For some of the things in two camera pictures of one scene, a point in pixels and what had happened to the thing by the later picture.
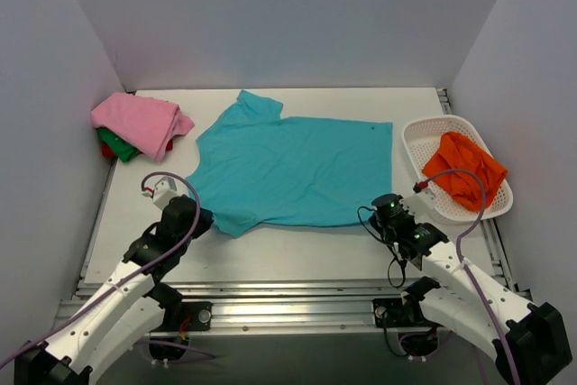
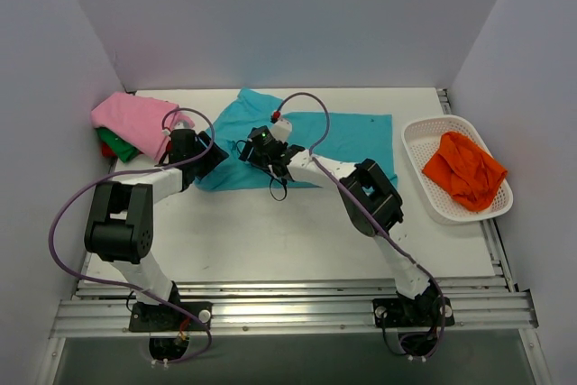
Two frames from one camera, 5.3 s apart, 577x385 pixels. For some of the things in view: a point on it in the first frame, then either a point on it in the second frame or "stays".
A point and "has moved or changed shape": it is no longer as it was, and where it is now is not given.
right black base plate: x=391 y=313 stays
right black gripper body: x=379 y=221 → x=249 y=153
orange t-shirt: x=458 y=151 stays
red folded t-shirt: x=107 y=151 stays
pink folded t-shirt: x=146 y=123 stays
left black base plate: x=186 y=316 stays
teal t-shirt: x=255 y=167 has moved or changed shape
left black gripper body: x=204 y=216 → x=213 y=156
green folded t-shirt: x=122 y=148 stays
